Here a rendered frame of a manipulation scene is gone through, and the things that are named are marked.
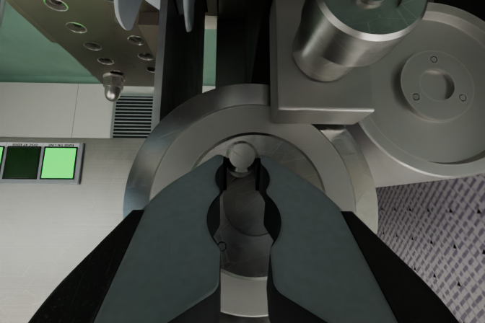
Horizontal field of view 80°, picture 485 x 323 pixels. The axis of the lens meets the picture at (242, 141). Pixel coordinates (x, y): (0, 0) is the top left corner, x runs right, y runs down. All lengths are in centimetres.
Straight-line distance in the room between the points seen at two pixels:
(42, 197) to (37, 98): 303
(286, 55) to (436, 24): 13
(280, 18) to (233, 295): 15
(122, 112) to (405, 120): 302
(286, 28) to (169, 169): 10
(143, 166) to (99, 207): 37
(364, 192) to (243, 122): 8
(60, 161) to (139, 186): 40
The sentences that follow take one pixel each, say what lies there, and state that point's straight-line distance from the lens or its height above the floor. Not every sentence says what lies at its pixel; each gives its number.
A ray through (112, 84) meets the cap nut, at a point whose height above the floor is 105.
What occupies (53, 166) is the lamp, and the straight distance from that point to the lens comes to 58.
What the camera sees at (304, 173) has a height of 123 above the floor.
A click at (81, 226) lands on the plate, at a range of 56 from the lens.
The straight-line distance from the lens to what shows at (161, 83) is 20.
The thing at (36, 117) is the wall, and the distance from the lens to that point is 353.
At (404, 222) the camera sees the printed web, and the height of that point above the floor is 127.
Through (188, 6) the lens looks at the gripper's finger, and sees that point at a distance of 19.
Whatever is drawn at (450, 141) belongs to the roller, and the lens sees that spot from 23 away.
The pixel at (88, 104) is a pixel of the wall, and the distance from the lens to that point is 332.
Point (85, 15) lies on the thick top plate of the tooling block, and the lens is 43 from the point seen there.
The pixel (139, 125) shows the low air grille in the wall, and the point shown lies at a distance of 306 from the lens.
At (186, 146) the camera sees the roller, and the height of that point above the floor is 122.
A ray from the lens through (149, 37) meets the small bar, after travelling 40.
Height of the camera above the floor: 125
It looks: 12 degrees down
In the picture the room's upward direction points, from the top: 180 degrees counter-clockwise
